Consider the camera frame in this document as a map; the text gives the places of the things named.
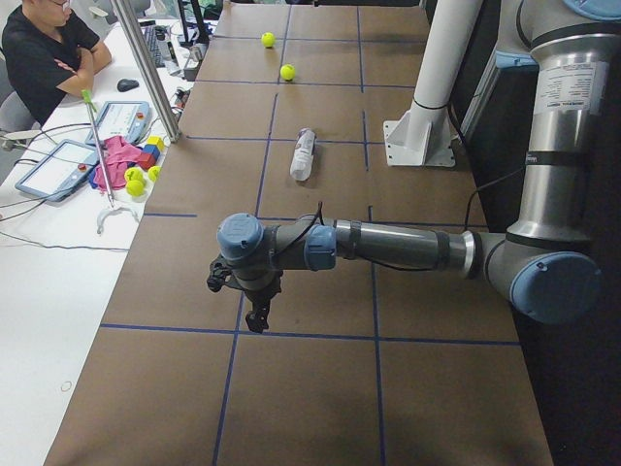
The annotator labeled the blue cube block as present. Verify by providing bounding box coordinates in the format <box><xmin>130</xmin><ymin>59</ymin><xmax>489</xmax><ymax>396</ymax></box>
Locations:
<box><xmin>142</xmin><ymin>144</ymin><xmax>160</xmax><ymax>164</ymax></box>

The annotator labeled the teach pendant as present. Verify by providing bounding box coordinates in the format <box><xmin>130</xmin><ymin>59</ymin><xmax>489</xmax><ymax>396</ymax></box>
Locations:
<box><xmin>15</xmin><ymin>140</ymin><xmax>99</xmax><ymax>202</ymax></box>
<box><xmin>86</xmin><ymin>101</ymin><xmax>150</xmax><ymax>144</ymax></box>

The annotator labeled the black keyboard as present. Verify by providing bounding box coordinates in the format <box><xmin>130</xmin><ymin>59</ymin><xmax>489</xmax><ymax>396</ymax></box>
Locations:
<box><xmin>142</xmin><ymin>25</ymin><xmax>165</xmax><ymax>68</ymax></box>

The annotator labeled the yellow cube block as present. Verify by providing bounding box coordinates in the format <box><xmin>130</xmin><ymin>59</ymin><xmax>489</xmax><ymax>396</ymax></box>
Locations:
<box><xmin>144</xmin><ymin>135</ymin><xmax>165</xmax><ymax>152</ymax></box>

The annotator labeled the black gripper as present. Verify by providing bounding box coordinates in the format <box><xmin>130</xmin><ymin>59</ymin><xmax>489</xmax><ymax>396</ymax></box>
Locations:
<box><xmin>236</xmin><ymin>272</ymin><xmax>282</xmax><ymax>332</ymax></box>

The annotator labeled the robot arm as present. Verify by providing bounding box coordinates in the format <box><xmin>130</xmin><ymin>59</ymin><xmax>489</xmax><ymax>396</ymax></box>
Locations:
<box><xmin>207</xmin><ymin>1</ymin><xmax>620</xmax><ymax>333</ymax></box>

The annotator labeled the spare tennis ball one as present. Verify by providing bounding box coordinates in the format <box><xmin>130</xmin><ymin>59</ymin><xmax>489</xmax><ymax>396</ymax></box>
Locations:
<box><xmin>124</xmin><ymin>166</ymin><xmax>144</xmax><ymax>183</ymax></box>

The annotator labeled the far teach pendant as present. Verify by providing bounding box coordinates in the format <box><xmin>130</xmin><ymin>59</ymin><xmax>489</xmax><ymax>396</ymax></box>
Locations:
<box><xmin>86</xmin><ymin>101</ymin><xmax>150</xmax><ymax>144</ymax></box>

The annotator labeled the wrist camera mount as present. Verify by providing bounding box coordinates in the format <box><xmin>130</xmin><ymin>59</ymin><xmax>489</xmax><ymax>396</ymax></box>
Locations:
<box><xmin>206</xmin><ymin>258</ymin><xmax>231</xmax><ymax>293</ymax></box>

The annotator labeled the aluminium frame post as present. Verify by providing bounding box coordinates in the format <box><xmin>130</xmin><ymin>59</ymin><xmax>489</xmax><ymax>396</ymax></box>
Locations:
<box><xmin>111</xmin><ymin>0</ymin><xmax>180</xmax><ymax>143</ymax></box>

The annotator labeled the seated person black shirt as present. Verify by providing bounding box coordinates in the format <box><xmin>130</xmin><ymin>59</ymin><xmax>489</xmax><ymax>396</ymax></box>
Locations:
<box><xmin>1</xmin><ymin>0</ymin><xmax>113</xmax><ymax>124</ymax></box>

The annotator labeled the pink cloth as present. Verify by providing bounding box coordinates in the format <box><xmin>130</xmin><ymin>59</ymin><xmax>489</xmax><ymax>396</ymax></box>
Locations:
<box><xmin>104</xmin><ymin>136</ymin><xmax>142</xmax><ymax>189</ymax></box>

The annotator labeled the spare tennis ball three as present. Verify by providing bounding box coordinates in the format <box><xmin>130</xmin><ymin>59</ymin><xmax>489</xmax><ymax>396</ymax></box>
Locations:
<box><xmin>147</xmin><ymin>165</ymin><xmax>161</xmax><ymax>183</ymax></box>

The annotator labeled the spare tennis ball two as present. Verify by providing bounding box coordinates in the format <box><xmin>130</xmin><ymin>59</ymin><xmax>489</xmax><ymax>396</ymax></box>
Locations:
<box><xmin>125</xmin><ymin>180</ymin><xmax>146</xmax><ymax>197</ymax></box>

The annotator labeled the yellow tennis ball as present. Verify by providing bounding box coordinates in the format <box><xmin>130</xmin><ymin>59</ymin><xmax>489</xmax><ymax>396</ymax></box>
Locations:
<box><xmin>261</xmin><ymin>32</ymin><xmax>276</xmax><ymax>49</ymax></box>
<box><xmin>279</xmin><ymin>63</ymin><xmax>296</xmax><ymax>82</ymax></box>

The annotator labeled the red cube block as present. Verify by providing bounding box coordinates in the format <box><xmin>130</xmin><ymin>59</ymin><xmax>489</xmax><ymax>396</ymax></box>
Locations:
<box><xmin>135</xmin><ymin>152</ymin><xmax>156</xmax><ymax>171</ymax></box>

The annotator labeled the near teach pendant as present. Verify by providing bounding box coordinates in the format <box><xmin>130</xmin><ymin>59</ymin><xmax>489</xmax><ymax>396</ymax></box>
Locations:
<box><xmin>15</xmin><ymin>140</ymin><xmax>99</xmax><ymax>202</ymax></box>

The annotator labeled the reach grabber stick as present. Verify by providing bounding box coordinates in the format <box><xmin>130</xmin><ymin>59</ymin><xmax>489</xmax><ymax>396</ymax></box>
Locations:
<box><xmin>82</xmin><ymin>89</ymin><xmax>140</xmax><ymax>235</ymax></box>

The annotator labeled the black computer mouse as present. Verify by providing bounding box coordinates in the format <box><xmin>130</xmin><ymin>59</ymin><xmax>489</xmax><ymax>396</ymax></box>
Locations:
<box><xmin>116</xmin><ymin>79</ymin><xmax>140</xmax><ymax>92</ymax></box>

